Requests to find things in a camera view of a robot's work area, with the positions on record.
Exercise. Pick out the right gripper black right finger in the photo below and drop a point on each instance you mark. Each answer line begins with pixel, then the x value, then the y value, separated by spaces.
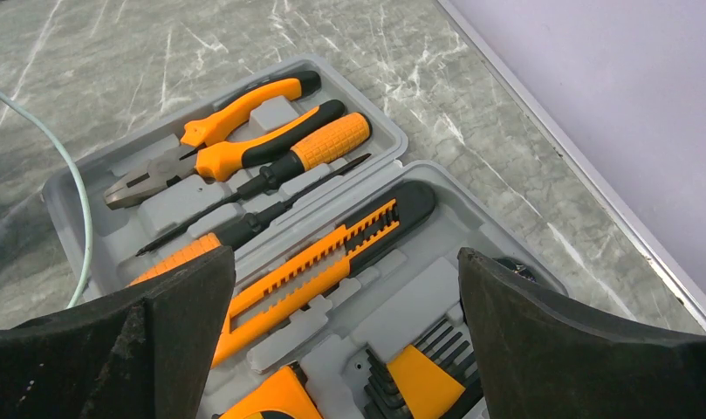
pixel 541 354

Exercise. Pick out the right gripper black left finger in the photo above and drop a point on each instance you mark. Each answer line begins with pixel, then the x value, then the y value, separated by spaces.
pixel 142 352

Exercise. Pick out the grey plastic tool case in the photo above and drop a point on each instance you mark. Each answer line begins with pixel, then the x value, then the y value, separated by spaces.
pixel 346 301

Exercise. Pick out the black hex key set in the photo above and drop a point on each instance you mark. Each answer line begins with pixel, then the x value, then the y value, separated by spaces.
pixel 434 376

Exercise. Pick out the orange black utility knife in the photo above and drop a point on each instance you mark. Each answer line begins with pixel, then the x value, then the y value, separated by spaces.
pixel 360 240

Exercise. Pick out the orange black combination pliers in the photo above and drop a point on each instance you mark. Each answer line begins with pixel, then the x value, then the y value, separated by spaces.
pixel 205 150

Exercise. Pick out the orange handled screwdriver lower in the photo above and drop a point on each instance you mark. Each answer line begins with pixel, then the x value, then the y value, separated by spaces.
pixel 237 233

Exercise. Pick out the orange handled screwdriver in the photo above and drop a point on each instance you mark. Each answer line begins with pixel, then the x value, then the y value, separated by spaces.
pixel 237 233
pixel 325 145

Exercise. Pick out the orange handled screwdriver upper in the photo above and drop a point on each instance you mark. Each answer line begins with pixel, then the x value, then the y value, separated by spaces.
pixel 325 145

